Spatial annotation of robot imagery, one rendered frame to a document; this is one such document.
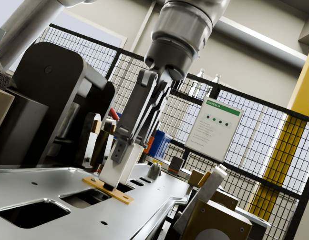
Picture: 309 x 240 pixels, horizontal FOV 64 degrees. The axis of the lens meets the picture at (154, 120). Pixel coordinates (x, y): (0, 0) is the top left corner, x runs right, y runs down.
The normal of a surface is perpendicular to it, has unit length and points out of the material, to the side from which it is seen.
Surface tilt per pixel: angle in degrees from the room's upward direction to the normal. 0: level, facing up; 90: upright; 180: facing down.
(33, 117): 90
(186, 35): 90
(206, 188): 90
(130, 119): 92
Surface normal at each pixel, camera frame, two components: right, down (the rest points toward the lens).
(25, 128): 0.89, 0.38
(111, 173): -0.18, -0.17
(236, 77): 0.07, -0.06
